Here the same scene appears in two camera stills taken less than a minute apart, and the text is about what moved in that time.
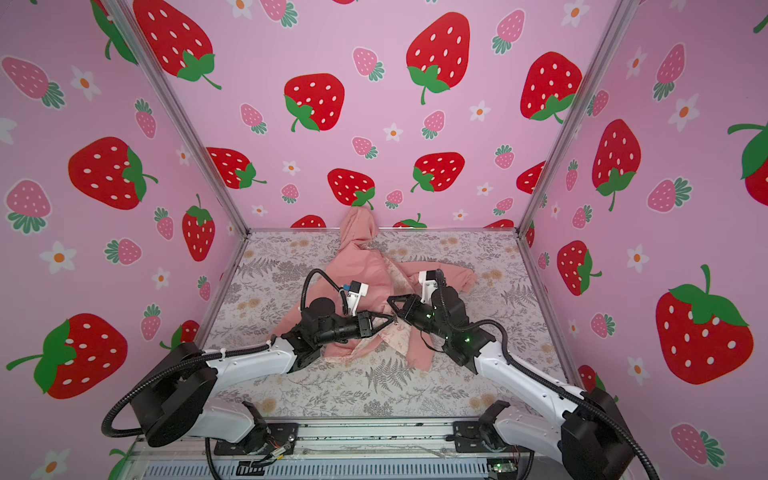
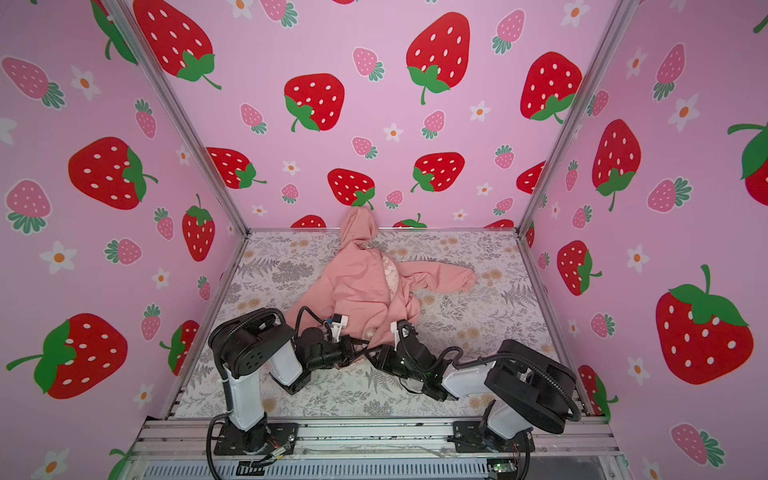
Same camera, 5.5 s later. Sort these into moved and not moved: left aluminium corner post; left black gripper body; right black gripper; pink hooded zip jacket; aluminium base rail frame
Moved: left black gripper body; right black gripper
Not moved: pink hooded zip jacket; aluminium base rail frame; left aluminium corner post
